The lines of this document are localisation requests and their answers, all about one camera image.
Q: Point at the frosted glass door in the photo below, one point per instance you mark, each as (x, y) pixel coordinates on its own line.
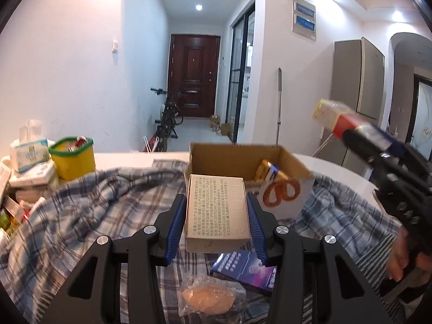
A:
(422, 118)

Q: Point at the grey mop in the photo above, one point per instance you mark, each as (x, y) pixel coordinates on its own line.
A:
(278, 108)

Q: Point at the yellow and red box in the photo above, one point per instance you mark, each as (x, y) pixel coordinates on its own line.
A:
(334, 114)

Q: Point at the person's right hand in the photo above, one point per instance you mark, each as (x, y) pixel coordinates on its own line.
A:
(398, 260)

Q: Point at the dark brown entrance door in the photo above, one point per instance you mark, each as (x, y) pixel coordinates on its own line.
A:
(194, 74)

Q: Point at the white tissue pack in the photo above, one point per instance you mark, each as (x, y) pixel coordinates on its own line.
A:
(28, 153)

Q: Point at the black framed glass sliding door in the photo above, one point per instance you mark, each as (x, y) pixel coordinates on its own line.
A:
(241, 74)

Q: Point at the red and white stand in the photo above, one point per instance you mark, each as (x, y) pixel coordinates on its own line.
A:
(152, 144)

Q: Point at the small cardboard boxes on floor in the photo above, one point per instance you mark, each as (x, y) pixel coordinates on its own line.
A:
(219, 126)

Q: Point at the cardboard box with pretzel print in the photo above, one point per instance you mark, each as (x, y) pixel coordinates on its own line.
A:
(233, 162)

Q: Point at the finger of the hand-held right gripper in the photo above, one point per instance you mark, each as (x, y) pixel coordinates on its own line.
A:
(361, 146)
(388, 141)

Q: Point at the green packet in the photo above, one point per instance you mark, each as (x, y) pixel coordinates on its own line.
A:
(4, 221)

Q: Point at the red item in bin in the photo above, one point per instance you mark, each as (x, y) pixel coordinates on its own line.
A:
(78, 142)

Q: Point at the beige refrigerator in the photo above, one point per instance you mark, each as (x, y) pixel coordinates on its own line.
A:
(354, 74)

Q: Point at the pink broom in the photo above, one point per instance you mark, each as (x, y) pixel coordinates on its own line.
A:
(323, 145)

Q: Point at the purple box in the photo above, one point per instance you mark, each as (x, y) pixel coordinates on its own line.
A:
(239, 270)

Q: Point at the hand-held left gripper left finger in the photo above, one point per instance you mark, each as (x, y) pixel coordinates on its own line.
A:
(175, 229)

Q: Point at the white light switch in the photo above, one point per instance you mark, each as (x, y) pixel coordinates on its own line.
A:
(115, 46)

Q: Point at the flat white and blue box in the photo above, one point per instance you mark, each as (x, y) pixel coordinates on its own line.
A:
(32, 177)

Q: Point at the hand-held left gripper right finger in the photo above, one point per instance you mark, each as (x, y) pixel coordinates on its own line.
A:
(257, 233)

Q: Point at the grey electrical panel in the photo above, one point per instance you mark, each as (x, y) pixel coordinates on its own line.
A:
(304, 18)

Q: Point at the yellow snack packet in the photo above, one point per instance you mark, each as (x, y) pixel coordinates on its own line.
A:
(270, 172)

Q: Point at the yellow bin with green rim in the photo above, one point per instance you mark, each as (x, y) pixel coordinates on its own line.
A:
(74, 163)

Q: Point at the black bicycle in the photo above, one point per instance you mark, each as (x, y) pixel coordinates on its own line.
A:
(168, 114)

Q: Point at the beige cardboard carton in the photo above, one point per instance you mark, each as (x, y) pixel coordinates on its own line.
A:
(216, 209)

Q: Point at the blue plaid blanket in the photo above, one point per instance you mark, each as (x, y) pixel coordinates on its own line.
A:
(118, 202)

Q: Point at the beige sponge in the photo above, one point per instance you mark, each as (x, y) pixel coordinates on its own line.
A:
(206, 298)

